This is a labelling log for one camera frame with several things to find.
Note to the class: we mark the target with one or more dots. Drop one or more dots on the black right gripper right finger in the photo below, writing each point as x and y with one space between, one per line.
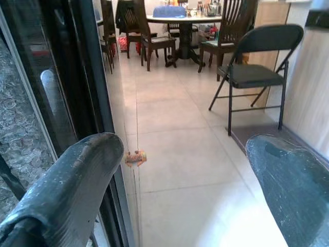
293 190

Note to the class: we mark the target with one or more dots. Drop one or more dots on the black folding chair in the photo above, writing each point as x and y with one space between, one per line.
252 76

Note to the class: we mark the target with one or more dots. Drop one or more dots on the black fridge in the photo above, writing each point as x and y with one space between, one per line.
77 64

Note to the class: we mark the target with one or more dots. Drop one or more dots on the dark slipper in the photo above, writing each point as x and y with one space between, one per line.
171 64

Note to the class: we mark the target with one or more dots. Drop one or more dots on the orange striped toy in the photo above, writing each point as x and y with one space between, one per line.
135 158

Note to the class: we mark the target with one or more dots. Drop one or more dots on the round white dining table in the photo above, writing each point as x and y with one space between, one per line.
185 19

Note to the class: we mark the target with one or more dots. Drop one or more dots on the dark wooden dining chair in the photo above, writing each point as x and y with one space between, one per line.
159 42
231 23
108 20
128 18

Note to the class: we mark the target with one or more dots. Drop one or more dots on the wood and white kitchen counter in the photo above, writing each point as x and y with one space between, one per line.
308 90

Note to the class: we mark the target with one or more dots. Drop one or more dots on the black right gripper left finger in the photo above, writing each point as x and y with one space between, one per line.
64 185

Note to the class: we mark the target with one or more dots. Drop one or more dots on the red patterned bag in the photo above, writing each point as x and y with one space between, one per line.
122 43

